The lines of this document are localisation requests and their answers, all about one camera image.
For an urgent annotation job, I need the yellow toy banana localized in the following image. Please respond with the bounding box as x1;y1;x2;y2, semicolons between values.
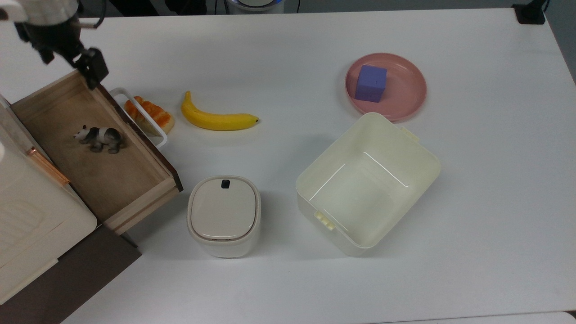
181;91;260;131

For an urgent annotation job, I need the white drawer handle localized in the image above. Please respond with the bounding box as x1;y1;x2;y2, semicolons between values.
109;88;169;149

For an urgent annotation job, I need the toy bread slice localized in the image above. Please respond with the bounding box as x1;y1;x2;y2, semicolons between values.
124;96;175;135

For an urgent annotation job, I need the cream lidded trash can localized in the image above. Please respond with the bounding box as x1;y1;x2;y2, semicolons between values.
187;175;262;258

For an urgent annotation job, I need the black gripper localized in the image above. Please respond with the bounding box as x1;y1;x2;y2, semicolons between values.
14;16;109;90

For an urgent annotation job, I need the cream plastic cabinet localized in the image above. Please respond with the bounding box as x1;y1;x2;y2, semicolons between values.
0;94;98;306

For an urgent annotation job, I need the cream plastic storage box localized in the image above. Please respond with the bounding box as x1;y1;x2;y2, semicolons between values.
296;112;441;257

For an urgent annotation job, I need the purple cube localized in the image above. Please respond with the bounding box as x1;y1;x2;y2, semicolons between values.
354;64;387;103

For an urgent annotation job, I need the copper cabinet handle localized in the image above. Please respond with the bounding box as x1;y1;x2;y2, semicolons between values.
27;147;71;186

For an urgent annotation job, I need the black white panda toy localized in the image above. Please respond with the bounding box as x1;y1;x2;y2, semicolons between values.
74;125;127;154

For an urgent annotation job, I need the pink plate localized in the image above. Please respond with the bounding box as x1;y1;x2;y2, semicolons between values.
345;53;427;122

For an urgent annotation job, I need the black table clamp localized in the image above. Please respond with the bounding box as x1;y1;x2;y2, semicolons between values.
512;0;547;25

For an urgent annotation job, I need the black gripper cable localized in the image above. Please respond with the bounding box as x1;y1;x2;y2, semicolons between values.
77;0;108;30

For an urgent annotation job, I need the wooden drawer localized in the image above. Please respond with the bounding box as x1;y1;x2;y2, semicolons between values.
10;67;184;235

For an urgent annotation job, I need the robot base with blue ring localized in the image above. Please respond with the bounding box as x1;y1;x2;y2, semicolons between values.
227;0;285;13

